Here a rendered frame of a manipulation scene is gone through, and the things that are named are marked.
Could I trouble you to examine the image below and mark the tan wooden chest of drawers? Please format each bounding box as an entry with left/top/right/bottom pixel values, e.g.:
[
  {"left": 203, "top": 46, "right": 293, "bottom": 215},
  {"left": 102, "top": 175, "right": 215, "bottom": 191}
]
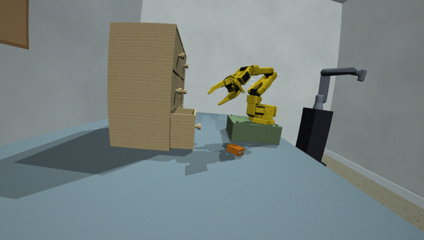
[{"left": 107, "top": 22, "right": 187, "bottom": 151}]

